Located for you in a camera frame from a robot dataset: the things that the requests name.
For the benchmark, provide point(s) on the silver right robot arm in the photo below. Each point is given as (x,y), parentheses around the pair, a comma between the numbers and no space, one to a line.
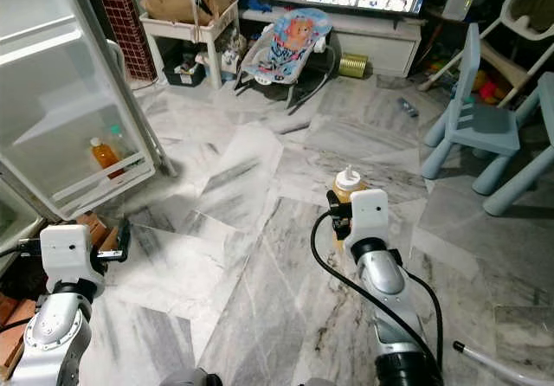
(389,299)

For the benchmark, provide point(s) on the clear bottle green cap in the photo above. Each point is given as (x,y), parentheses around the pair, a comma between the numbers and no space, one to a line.
(124,144)

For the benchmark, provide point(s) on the white side table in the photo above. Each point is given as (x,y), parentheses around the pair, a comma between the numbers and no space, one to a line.
(186,29)

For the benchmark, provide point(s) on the red yellow toy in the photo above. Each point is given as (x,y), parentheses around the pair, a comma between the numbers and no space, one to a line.
(489,87)

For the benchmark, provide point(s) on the orange juice bottle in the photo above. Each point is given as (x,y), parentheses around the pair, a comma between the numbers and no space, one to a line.
(104,158)

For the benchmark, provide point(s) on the gold metal can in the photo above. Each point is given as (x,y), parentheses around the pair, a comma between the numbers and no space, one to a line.
(352,66)

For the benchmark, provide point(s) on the white fridge door shelf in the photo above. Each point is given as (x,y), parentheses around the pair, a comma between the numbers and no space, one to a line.
(108,191)

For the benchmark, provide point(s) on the light blue plastic kids chair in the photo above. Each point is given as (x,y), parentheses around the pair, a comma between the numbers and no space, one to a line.
(532,183)
(480,126)

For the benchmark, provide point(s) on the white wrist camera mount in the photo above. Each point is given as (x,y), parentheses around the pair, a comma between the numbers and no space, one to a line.
(369,220)
(69,256)

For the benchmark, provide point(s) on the colourful baby bouncer seat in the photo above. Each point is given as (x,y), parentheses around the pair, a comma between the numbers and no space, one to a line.
(290,48)

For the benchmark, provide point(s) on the white television cabinet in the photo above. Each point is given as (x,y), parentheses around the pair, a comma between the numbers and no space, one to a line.
(385,48)

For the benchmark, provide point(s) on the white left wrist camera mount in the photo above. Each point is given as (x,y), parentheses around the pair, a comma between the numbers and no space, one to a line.
(69,256)

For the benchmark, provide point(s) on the white baby high chair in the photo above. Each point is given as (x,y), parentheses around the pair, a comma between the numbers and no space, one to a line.
(532,9)

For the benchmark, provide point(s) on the small black bin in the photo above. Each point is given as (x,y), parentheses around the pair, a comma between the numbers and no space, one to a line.
(183,71)

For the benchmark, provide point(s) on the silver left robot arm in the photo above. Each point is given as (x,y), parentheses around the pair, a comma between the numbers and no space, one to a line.
(56,334)

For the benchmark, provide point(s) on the white plastic tube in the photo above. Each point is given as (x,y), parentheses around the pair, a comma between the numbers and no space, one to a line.
(498,364)

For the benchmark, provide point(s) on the grey robot left leg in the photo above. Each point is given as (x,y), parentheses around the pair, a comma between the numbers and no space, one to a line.
(190,379)

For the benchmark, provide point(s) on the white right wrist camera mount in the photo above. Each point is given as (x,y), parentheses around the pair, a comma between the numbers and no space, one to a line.
(369,220)

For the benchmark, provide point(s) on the orange squeeze bottle white cap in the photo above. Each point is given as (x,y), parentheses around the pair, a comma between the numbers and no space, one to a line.
(349,181)

